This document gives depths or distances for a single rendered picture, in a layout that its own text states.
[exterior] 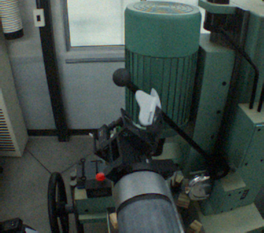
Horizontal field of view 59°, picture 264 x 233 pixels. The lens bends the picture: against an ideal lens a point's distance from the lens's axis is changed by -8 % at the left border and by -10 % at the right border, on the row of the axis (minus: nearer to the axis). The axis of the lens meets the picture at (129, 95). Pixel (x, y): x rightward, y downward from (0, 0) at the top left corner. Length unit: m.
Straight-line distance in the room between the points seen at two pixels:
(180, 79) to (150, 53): 0.10
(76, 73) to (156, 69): 1.65
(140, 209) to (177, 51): 0.33
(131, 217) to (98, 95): 1.98
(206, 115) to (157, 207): 0.40
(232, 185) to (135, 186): 0.44
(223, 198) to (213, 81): 0.33
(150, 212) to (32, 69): 2.01
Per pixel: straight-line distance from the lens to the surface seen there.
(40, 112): 2.44
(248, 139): 0.61
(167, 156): 0.78
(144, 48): 0.53
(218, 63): 0.60
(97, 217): 0.88
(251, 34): 0.59
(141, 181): 0.33
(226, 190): 0.71
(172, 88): 0.57
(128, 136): 0.39
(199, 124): 0.68
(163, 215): 0.31
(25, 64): 2.23
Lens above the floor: 1.62
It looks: 31 degrees down
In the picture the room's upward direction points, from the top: straight up
